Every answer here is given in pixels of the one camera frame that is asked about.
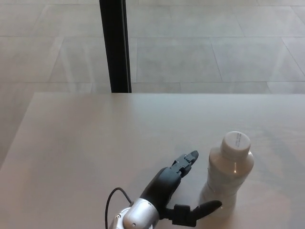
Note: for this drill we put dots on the white screw cap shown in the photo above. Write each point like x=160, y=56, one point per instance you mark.
x=236, y=143

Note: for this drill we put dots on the white plastic bottle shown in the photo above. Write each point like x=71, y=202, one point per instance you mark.
x=224, y=181

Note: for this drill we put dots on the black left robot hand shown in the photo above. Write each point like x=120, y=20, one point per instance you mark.
x=164, y=183

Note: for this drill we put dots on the black vertical window post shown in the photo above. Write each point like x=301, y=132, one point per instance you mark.
x=115, y=47

